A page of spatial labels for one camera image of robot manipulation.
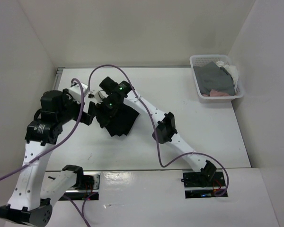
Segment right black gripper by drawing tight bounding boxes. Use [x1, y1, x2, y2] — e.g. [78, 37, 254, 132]
[95, 96, 120, 129]

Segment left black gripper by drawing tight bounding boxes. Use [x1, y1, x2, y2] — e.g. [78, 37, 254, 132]
[57, 88, 97, 125]

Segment black pleated skirt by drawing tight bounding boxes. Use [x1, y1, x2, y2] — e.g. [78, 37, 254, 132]
[96, 104, 139, 137]

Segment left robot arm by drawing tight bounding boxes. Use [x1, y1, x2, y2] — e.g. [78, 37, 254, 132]
[0, 85, 93, 227]

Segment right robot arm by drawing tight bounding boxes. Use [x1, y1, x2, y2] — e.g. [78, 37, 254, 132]
[96, 77, 217, 187]

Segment pink cloth in basket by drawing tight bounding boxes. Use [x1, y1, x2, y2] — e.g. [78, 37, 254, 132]
[202, 89, 230, 97]

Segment grey skirt in basket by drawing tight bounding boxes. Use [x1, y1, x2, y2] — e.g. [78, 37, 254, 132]
[193, 61, 235, 96]

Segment white plastic basket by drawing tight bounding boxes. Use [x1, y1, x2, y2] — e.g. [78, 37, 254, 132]
[189, 54, 245, 103]

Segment white cloth in basket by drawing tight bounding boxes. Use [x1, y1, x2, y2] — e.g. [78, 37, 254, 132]
[215, 61, 239, 89]

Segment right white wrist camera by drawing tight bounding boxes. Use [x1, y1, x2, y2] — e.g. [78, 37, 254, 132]
[88, 90, 106, 103]

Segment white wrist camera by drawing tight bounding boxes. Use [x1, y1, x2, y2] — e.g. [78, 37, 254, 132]
[68, 83, 89, 104]
[88, 90, 106, 103]

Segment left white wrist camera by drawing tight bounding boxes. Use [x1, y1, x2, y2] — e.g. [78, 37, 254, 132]
[68, 83, 89, 104]

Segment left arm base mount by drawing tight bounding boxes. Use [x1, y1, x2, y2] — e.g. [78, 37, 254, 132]
[64, 173, 100, 201]

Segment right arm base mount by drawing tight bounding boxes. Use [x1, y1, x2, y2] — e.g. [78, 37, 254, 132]
[180, 171, 226, 199]

